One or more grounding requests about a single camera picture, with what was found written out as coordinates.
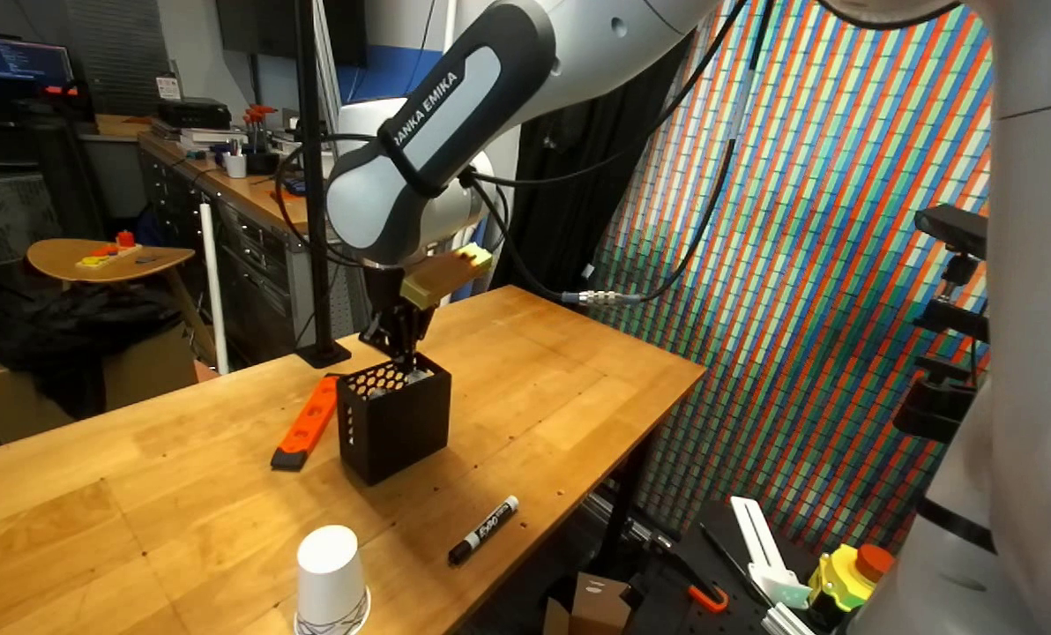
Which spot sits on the black perforated box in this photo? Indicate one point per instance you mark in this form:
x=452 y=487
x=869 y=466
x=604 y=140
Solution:
x=393 y=418

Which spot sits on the orange and black tool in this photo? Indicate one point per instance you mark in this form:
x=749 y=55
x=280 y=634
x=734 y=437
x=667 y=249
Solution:
x=311 y=420

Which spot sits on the computer monitor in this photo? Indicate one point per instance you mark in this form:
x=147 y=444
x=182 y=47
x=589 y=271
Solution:
x=33 y=62

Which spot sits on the white paper cup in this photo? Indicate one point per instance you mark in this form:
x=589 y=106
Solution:
x=331 y=584

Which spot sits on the black marker pen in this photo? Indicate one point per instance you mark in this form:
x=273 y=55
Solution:
x=486 y=532

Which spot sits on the wooden workbench with drawers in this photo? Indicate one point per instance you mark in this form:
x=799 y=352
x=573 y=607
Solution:
x=258 y=245

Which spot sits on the round wooden stool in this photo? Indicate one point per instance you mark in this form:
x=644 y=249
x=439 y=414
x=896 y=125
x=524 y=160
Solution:
x=102 y=263

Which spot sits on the olive wrist camera box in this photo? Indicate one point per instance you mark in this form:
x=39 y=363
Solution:
x=439 y=277

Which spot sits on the yellow green emergency stop button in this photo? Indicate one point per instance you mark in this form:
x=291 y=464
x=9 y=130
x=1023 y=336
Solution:
x=850 y=573

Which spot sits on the black camera on mount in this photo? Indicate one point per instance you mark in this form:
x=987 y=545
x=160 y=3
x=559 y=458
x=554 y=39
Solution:
x=955 y=226

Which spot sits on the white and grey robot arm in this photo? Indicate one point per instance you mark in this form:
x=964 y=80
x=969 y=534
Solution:
x=979 y=555

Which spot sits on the black vertical stand pole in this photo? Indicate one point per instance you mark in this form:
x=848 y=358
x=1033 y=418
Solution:
x=321 y=352

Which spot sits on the cardboard box on floor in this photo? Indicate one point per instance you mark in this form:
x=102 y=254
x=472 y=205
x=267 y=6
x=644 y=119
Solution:
x=587 y=605

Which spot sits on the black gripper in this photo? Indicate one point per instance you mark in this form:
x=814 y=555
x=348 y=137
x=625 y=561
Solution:
x=393 y=327

